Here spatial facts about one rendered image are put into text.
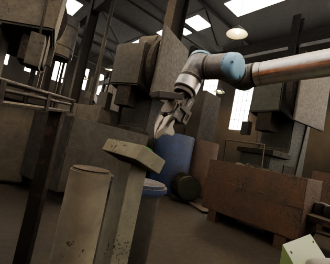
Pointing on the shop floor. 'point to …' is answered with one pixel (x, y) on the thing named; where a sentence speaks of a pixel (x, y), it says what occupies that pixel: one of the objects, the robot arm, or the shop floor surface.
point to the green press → (285, 122)
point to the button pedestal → (124, 198)
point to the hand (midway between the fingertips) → (156, 134)
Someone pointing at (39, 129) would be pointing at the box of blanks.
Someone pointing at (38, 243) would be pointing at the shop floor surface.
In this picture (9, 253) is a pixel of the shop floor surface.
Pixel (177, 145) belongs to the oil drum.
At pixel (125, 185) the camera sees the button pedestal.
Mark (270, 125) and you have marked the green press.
